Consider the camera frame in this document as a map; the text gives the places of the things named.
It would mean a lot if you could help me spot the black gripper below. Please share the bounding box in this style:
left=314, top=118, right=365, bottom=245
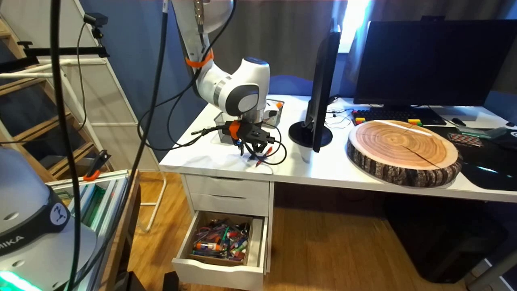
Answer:
left=237, top=119, right=276, bottom=158

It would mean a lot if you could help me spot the white Franka robot base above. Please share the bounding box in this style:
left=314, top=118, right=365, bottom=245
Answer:
left=0, top=144, right=101, bottom=291

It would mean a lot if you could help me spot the white closed drawer front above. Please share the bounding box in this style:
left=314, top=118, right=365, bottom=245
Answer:
left=184, top=174, right=271, bottom=218

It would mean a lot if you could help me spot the slim black monitor with stand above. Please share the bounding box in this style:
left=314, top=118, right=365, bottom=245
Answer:
left=287, top=29, right=342, bottom=153

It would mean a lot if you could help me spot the colourful pens heap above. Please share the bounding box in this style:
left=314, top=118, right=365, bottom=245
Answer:
left=188, top=216, right=251, bottom=265

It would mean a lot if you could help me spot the white open drawer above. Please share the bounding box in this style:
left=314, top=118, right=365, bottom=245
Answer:
left=169, top=208, right=269, bottom=291

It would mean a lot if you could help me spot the round wooden log slab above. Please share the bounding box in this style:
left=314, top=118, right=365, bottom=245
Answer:
left=345, top=118, right=463, bottom=189

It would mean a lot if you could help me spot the wooden edged cart top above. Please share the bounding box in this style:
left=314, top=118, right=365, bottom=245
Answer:
left=45, top=168, right=143, bottom=291

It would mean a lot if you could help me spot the orange black spring clamp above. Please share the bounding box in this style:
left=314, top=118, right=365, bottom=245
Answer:
left=82, top=148, right=112, bottom=182

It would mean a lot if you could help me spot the black floor stand base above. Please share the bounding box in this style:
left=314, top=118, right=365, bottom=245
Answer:
left=124, top=270, right=180, bottom=291

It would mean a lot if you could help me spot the large black monitor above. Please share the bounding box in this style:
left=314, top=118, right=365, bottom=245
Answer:
left=352, top=17, right=517, bottom=122

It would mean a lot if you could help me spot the black clamp knob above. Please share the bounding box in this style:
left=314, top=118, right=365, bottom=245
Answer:
left=80, top=11, right=109, bottom=42

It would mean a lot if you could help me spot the black computer case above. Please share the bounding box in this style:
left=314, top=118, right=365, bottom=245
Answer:
left=382, top=192, right=508, bottom=286

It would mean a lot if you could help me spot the black horizontal bar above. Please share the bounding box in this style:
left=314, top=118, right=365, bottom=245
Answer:
left=14, top=40, right=106, bottom=59

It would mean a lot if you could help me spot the wooden shelf unit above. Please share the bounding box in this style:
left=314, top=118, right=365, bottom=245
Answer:
left=0, top=14, right=116, bottom=182

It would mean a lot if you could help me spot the black mouse pad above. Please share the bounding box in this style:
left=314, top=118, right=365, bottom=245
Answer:
left=429, top=126, right=517, bottom=192

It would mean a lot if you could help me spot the orange gripper mount bracket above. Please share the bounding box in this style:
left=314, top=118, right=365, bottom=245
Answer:
left=227, top=119, right=242, bottom=142

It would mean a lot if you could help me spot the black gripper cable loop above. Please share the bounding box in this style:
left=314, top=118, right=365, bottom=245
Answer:
left=264, top=126, right=290, bottom=168

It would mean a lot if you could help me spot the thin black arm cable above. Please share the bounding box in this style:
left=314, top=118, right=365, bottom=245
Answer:
left=135, top=0, right=238, bottom=153

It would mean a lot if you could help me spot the orange cable strap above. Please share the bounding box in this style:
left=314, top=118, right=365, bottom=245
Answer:
left=184, top=50, right=216, bottom=71

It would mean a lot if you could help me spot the thick black cable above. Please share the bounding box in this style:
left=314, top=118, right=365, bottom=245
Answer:
left=48, top=0, right=83, bottom=291
left=69, top=0, right=171, bottom=291

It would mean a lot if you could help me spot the white metal rack frame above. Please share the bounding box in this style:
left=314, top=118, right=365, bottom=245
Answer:
left=0, top=53, right=169, bottom=232

